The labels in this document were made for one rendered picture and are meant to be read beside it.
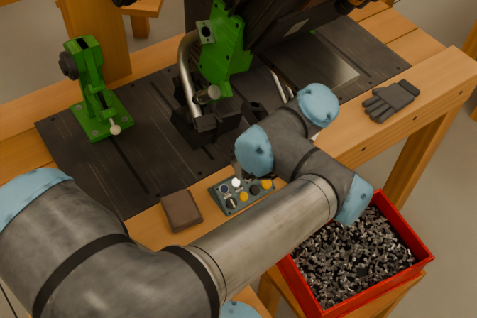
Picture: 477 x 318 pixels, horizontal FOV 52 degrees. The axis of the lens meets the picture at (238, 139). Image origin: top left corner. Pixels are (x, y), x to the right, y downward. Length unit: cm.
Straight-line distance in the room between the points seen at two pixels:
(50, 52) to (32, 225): 264
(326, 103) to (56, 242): 50
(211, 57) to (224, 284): 80
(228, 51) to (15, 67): 206
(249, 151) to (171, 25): 247
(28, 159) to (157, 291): 100
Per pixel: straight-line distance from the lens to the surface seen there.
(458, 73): 173
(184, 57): 130
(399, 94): 154
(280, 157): 75
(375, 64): 165
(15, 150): 146
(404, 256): 127
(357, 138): 141
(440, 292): 230
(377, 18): 188
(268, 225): 59
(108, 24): 143
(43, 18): 338
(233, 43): 115
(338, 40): 171
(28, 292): 50
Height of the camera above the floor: 196
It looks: 51 degrees down
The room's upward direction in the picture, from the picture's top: 4 degrees clockwise
